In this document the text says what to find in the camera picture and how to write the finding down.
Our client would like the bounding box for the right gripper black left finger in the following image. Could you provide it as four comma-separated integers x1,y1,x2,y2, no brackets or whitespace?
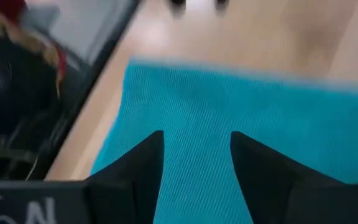
84,130,165,224

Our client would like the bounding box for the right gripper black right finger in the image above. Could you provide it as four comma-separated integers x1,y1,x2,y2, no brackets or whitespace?
230,131,354,224

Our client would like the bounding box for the teal microfiber towel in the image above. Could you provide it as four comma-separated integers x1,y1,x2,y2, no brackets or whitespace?
90,58,358,224

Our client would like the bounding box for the person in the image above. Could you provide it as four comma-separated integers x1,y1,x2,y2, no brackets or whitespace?
0,0,68,138

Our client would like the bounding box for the black metal rig frame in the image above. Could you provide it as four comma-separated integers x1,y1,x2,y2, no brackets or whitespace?
26,0,142,181

